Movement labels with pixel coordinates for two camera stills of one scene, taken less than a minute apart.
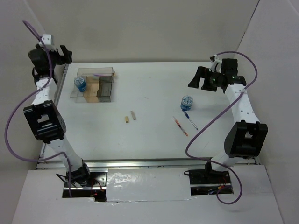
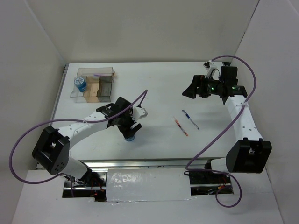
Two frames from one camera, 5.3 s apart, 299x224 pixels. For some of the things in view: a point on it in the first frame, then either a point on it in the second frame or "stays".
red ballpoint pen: (180, 126) stays
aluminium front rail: (160, 163) stays
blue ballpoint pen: (187, 115) stays
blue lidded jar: (186, 102) to (131, 138)
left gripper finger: (65, 51) to (127, 132)
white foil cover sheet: (147, 184) stays
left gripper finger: (67, 57) to (137, 128)
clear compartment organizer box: (99, 81) stays
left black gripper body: (55, 58) to (126, 119)
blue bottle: (81, 84) stays
